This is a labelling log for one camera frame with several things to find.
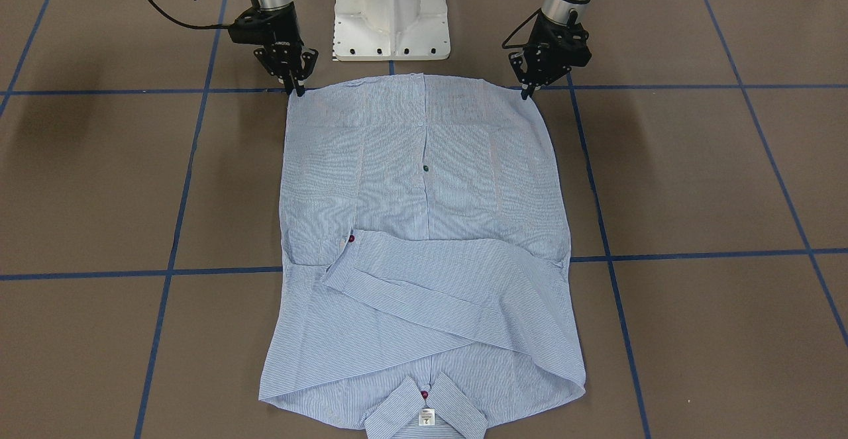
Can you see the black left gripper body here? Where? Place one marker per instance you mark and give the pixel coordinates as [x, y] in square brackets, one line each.
[549, 42]

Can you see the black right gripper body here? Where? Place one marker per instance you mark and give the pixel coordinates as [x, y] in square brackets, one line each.
[281, 31]

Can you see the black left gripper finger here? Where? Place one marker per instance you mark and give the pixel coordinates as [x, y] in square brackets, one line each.
[527, 90]

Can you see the light blue striped shirt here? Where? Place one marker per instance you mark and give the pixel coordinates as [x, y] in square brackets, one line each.
[425, 258]

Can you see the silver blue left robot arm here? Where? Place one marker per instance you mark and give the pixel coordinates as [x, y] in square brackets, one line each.
[555, 10]

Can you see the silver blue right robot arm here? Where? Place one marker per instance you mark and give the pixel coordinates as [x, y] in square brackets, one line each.
[264, 5]

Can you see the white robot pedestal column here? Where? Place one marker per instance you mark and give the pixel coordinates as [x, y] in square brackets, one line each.
[391, 30]

